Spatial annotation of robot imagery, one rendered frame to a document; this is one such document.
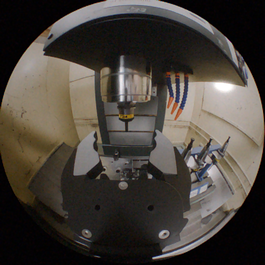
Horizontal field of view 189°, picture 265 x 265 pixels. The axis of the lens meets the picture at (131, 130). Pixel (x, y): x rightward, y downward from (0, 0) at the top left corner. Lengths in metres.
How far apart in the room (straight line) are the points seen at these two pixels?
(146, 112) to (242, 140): 1.02
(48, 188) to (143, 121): 1.22
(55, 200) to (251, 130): 1.83
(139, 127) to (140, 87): 0.60
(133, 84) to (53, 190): 1.07
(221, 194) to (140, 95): 1.09
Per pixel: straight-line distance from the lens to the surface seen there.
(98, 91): 0.81
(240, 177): 1.07
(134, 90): 0.19
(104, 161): 0.62
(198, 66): 0.25
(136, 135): 0.82
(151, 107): 0.72
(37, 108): 1.12
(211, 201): 1.02
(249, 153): 1.00
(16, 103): 1.06
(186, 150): 0.28
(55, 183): 1.06
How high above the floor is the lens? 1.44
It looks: 27 degrees down
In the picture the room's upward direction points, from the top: straight up
